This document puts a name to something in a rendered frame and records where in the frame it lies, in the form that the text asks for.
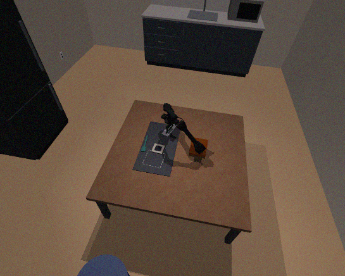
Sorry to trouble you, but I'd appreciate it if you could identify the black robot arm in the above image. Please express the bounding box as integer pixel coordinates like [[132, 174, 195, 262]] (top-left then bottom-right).
[[163, 103, 206, 154]]

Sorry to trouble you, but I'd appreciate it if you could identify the dark grey work mat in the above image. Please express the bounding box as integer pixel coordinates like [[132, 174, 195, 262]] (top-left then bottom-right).
[[133, 122, 180, 176]]

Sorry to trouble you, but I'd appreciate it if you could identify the grey rectangular tile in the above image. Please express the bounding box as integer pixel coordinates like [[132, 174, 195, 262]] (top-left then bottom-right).
[[151, 143, 165, 154]]

